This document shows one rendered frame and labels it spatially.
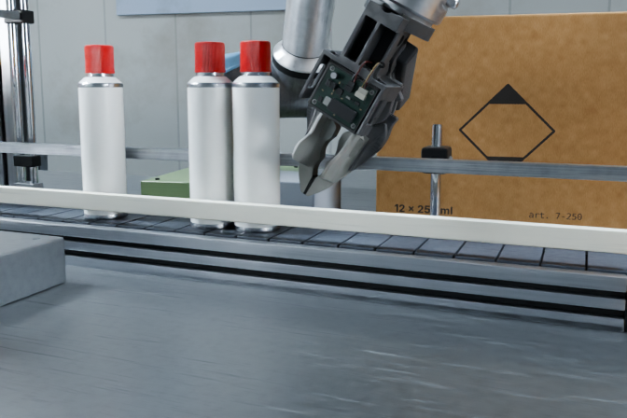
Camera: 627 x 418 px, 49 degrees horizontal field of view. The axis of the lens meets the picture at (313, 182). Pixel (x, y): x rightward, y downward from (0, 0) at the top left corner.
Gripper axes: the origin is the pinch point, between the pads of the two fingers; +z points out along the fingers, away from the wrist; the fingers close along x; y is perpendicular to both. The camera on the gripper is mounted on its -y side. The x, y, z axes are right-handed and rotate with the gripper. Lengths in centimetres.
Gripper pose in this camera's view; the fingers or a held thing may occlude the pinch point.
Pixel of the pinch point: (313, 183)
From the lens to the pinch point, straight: 73.0
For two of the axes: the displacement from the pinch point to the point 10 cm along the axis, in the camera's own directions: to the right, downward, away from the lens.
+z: -4.6, 8.3, 3.0
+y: -3.7, 1.3, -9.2
